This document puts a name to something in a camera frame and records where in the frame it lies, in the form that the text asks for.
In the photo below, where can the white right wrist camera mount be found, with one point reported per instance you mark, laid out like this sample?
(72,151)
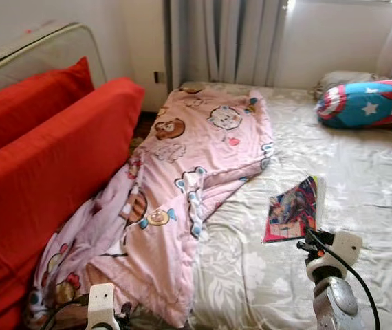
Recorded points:
(346,247)

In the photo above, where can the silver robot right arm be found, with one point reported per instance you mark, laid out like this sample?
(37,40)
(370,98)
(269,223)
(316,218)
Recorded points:
(335,306)

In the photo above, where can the colourful comic book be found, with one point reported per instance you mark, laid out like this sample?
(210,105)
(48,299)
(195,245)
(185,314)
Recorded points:
(292,210)

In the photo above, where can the red cushion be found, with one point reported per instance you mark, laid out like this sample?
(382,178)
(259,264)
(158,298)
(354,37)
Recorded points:
(24,110)
(51,199)

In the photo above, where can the beige floral bed sheet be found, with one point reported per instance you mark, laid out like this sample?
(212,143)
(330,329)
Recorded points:
(361,192)

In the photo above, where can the red striped blue star bolster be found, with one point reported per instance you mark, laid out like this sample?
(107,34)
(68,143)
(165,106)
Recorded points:
(368,106)

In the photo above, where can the pink cartoon print blanket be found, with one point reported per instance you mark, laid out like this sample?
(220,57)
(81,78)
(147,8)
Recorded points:
(182,172)

